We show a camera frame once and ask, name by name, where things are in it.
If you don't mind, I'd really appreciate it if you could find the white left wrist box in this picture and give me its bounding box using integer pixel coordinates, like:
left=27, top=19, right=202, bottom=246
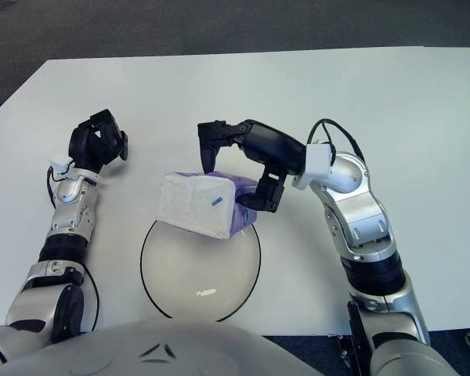
left=49, top=155, right=74, bottom=175

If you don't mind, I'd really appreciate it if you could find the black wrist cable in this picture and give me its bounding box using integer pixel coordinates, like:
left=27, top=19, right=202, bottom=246
left=45, top=166, right=70, bottom=204
left=307, top=118, right=365, bottom=161

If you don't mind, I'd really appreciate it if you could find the purple tissue paper pack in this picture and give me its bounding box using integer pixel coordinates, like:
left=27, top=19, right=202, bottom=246
left=156, top=168, right=259, bottom=240

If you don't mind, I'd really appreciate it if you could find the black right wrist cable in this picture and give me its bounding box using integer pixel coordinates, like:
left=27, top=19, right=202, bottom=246
left=307, top=118, right=365, bottom=161

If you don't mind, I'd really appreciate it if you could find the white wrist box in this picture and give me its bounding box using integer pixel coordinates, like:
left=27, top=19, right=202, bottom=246
left=49, top=155, right=74, bottom=175
left=291, top=144, right=336, bottom=189

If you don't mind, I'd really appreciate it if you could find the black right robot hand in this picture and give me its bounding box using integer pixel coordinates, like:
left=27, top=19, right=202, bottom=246
left=197, top=118, right=310, bottom=215

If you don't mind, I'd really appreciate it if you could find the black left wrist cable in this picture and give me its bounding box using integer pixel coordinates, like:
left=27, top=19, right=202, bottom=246
left=45, top=166, right=70, bottom=204

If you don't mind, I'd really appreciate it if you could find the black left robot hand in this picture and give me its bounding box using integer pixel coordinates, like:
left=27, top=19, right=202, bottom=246
left=69, top=108, right=129, bottom=175

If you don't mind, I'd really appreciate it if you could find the white plate with black rim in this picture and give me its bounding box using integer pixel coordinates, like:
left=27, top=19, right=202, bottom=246
left=139, top=219, right=262, bottom=323

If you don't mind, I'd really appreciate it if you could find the grey robot torso shell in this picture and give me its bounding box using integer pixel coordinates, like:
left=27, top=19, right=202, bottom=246
left=7, top=317, right=338, bottom=376

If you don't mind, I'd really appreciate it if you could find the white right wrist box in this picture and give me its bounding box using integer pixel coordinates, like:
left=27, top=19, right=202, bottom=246
left=291, top=144, right=336, bottom=189

